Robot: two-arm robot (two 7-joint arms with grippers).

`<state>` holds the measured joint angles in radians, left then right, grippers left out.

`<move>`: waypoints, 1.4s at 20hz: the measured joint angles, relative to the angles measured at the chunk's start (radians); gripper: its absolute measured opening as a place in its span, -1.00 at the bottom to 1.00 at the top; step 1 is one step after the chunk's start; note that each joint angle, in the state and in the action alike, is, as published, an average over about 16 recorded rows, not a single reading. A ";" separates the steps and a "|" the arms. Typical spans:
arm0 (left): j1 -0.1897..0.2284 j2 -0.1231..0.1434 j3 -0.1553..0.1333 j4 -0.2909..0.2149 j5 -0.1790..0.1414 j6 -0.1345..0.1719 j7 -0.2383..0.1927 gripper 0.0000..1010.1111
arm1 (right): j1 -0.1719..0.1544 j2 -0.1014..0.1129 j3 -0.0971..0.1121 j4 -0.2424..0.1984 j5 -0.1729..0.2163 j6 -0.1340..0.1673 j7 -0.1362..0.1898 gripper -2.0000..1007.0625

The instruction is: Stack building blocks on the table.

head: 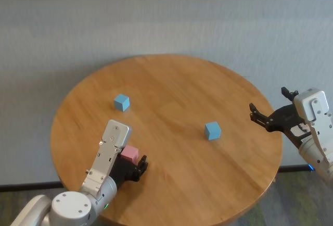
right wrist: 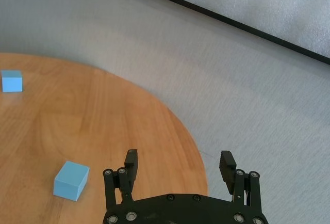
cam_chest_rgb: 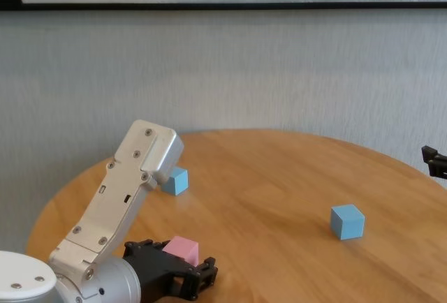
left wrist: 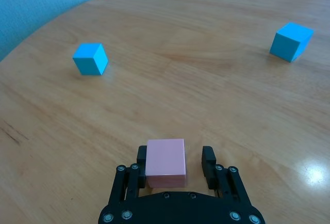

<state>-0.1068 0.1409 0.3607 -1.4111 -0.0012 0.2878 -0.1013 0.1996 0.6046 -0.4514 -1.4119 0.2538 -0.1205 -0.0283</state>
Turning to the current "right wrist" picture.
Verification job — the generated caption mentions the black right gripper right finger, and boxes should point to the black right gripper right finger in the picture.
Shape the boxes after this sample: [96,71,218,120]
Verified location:
[218,150,262,208]

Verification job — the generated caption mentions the black wall border strip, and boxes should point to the black wall border strip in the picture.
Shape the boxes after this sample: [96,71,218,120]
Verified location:
[108,0,330,66]

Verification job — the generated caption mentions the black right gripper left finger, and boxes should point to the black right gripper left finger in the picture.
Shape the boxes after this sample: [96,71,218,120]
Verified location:
[103,149,139,208]

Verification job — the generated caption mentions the blue building block cube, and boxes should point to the blue building block cube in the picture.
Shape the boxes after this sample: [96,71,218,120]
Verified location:
[1,70,23,93]
[53,160,90,202]

